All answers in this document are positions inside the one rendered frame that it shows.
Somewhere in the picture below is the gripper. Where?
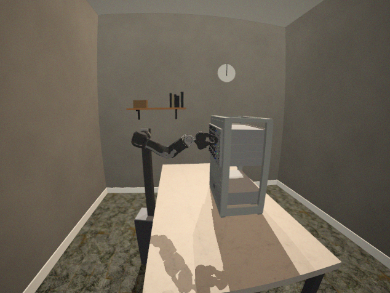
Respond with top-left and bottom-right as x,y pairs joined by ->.
186,131 -> 218,150

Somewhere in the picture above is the grey server rack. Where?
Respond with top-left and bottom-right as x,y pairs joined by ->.
209,116 -> 274,218

